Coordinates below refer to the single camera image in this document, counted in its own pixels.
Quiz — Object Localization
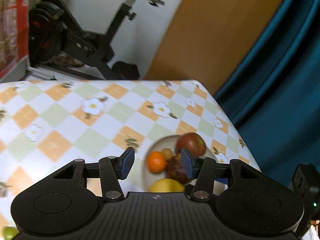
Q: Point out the brown patterned slippers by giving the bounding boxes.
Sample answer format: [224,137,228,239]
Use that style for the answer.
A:
[54,54,84,67]

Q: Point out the checked floral tablecloth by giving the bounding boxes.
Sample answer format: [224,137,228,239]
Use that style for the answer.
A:
[0,79,262,233]

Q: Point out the brown wooden board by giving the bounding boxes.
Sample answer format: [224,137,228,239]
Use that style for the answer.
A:
[145,0,294,95]

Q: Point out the orange mandarin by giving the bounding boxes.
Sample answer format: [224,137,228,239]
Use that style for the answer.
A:
[146,151,167,173]

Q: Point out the black bag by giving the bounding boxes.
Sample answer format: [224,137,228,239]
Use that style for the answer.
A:
[112,61,140,80]

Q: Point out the black exercise bike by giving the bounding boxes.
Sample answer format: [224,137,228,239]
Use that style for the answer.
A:
[29,0,173,80]

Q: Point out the teal curtain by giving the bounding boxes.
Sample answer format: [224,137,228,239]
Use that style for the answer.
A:
[214,0,320,188]

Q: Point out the red wall poster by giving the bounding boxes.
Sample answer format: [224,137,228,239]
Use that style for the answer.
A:
[0,0,32,79]

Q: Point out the beige round plate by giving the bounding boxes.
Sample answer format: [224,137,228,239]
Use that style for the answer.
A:
[141,135,218,192]

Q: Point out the green round fruit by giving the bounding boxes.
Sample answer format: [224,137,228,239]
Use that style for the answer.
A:
[1,226,18,240]

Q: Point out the dark purple mangosteen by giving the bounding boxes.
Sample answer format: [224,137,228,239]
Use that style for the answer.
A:
[165,159,193,185]

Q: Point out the yellow lemon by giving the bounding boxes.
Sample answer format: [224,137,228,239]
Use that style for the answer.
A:
[149,178,185,193]

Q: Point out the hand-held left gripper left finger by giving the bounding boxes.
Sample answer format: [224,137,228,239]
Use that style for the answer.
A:
[51,147,136,202]

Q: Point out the small tan round fruit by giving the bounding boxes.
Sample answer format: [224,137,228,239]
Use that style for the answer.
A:
[161,148,174,160]

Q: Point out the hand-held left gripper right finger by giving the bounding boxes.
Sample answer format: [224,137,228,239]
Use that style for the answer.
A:
[180,148,263,202]

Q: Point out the large red apple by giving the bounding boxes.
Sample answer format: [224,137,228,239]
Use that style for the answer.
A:
[176,132,207,159]

